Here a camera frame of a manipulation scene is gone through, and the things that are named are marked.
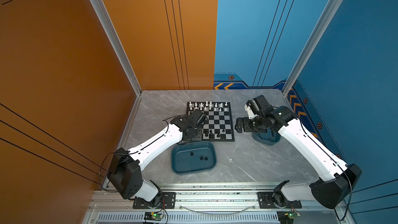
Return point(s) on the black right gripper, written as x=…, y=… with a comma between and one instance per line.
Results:
x=245, y=127

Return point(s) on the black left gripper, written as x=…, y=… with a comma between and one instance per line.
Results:
x=199, y=137

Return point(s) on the teal tray with white pieces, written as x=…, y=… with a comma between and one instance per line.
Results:
x=269, y=138

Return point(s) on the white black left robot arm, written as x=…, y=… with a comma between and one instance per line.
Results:
x=126, y=166

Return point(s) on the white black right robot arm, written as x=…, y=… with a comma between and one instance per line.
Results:
x=336, y=179

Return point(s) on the teal tray with black pieces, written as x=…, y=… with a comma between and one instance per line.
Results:
x=182, y=163

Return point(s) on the green circuit board left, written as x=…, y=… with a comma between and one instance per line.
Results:
x=154, y=218

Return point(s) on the circuit board right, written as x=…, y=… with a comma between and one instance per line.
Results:
x=287, y=217

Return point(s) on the black white chessboard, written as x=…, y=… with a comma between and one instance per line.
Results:
x=218, y=127

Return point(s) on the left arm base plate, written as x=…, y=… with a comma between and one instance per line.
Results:
x=167, y=201

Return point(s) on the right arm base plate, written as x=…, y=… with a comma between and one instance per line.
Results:
x=273, y=200

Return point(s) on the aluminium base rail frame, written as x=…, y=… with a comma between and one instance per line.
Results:
x=210, y=203

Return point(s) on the right aluminium corner post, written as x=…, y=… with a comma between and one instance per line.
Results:
x=323, y=22

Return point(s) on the aluminium corner post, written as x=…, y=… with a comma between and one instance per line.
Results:
x=323, y=22
x=108, y=26

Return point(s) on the left aluminium corner post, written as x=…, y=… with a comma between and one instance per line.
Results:
x=108, y=26

